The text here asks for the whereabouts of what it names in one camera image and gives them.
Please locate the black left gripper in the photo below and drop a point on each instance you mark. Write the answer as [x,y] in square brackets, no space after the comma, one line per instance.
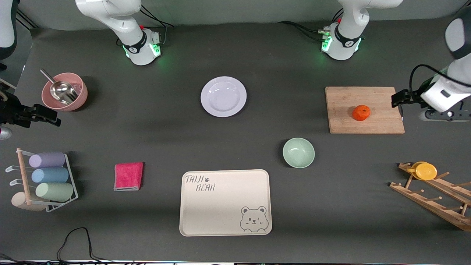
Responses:
[409,97]

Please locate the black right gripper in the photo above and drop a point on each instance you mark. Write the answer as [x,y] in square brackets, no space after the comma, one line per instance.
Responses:
[11,110]

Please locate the orange fruit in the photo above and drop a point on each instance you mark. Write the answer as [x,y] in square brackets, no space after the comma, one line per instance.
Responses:
[361,113]

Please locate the pale lavender round plate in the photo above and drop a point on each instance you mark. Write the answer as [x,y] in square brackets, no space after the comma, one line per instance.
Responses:
[223,96]

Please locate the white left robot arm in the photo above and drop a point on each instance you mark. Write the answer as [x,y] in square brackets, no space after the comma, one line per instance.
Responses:
[344,40]

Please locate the metal scoop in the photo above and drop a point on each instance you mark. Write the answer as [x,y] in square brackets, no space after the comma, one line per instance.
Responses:
[63,92]

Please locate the pink bowl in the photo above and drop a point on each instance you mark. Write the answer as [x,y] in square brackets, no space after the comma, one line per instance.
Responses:
[77,99]

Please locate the purple cup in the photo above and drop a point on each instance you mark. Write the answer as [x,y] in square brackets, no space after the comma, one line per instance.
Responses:
[48,159]

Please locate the wooden cutting board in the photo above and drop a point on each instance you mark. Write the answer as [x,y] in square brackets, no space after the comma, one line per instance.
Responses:
[353,99]

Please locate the blue cup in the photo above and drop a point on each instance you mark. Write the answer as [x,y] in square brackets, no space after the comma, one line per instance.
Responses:
[50,175]

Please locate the green cup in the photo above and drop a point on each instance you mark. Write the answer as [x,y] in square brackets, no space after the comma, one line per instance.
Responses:
[55,191]

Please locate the yellow cup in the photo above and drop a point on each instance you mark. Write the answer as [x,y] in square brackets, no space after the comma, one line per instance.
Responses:
[425,171]

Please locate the beige cup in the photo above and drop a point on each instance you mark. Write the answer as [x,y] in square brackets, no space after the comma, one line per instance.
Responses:
[18,201]

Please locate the pink folded cloth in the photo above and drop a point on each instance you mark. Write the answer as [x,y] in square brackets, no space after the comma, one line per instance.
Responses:
[128,176]

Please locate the wooden peg rack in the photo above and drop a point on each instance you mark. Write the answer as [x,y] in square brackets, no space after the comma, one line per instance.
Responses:
[430,200]

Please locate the pale green bowl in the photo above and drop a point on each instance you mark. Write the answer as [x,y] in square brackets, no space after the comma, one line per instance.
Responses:
[298,152]

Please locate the cream tray with bear print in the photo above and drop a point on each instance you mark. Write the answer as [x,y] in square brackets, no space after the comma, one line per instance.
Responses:
[220,206]

